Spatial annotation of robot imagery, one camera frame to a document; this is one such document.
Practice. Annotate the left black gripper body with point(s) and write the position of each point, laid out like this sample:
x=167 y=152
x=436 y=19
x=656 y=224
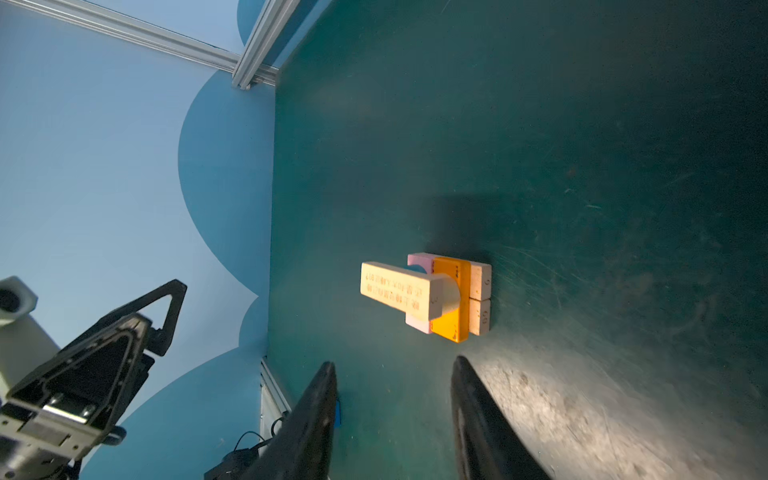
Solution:
x=51 y=441

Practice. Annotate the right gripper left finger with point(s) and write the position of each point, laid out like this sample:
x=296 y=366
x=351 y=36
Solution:
x=302 y=448

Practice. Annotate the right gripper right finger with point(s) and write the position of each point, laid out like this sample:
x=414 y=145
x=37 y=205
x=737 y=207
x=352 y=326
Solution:
x=486 y=445

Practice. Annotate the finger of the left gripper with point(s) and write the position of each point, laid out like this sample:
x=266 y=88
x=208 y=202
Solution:
x=161 y=307
x=94 y=378

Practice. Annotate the orange wood block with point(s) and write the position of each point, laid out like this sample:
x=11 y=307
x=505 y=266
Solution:
x=454 y=325

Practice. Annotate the natural wood cylinder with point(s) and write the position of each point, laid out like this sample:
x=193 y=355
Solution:
x=451 y=294

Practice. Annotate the natural wood block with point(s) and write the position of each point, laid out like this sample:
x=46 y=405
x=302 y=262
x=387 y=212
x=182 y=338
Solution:
x=479 y=316
x=480 y=281
x=417 y=294

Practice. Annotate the pink wood block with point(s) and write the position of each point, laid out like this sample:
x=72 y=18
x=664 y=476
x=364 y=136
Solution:
x=420 y=262

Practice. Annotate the blue wood cube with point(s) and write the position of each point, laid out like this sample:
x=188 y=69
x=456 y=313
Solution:
x=338 y=414

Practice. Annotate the natural wood block front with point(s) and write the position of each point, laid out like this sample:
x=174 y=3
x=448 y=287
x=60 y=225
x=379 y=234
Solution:
x=479 y=316

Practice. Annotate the aluminium front rail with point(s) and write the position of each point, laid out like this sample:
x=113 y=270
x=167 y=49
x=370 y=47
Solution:
x=274 y=406

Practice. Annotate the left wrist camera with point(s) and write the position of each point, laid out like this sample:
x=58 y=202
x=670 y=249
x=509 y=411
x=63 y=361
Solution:
x=25 y=345

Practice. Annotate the aluminium rear frame bar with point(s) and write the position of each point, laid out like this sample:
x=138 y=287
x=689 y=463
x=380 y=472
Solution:
x=109 y=22

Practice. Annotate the aluminium left frame post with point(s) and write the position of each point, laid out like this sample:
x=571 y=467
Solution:
x=268 y=26

